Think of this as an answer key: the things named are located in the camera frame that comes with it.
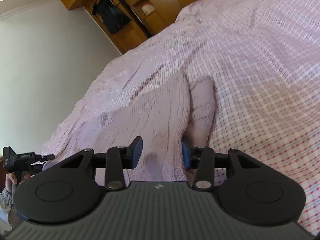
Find pink knitted small garment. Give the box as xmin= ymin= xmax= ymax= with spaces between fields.
xmin=93 ymin=72 xmax=215 ymax=183

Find dark hanging clothes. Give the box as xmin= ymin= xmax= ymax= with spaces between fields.
xmin=92 ymin=0 xmax=131 ymax=35

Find person's left hand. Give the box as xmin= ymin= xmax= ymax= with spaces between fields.
xmin=5 ymin=173 xmax=19 ymax=193

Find pink checkered bed cover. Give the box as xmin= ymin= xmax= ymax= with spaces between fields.
xmin=41 ymin=0 xmax=319 ymax=235

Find white item on shelf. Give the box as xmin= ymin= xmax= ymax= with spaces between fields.
xmin=141 ymin=3 xmax=156 ymax=16

